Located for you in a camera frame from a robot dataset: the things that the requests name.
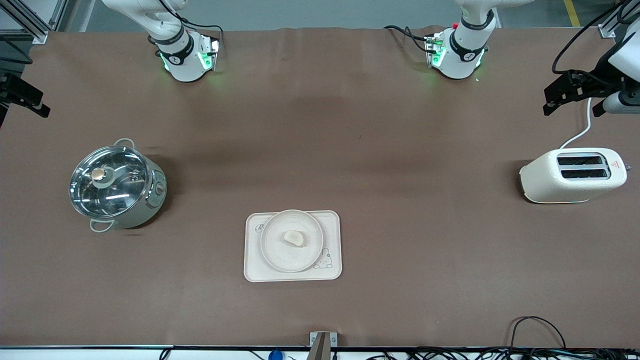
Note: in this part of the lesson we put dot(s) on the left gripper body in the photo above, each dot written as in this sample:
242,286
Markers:
598,79

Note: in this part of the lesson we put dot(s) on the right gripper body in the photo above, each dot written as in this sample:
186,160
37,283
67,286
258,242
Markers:
6,85

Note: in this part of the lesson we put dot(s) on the round beige plate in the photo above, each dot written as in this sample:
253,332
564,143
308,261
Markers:
280,255

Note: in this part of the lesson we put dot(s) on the small pale steamed bun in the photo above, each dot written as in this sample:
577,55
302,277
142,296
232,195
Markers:
294,238

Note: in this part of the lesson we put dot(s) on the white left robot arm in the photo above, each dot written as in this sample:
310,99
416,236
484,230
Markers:
460,60

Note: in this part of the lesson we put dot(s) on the cream two-slot toaster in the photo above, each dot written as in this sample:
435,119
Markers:
550,185

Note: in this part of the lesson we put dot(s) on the glass pot lid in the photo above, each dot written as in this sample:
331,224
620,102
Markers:
120,192

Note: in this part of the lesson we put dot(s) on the grey electric cooking pot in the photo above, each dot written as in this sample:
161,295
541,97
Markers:
150,205

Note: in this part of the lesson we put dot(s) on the brown table mat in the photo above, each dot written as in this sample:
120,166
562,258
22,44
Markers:
400,150

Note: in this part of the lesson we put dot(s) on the beige rabbit print tray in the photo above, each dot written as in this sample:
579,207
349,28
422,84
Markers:
332,225

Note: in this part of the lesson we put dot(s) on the small blue round object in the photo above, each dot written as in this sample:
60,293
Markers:
276,355

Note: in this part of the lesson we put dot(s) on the aluminium frame profile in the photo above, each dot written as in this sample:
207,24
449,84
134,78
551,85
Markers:
35,27
607,27

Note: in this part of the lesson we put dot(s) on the grey metal camera bracket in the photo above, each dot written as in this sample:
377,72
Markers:
323,345

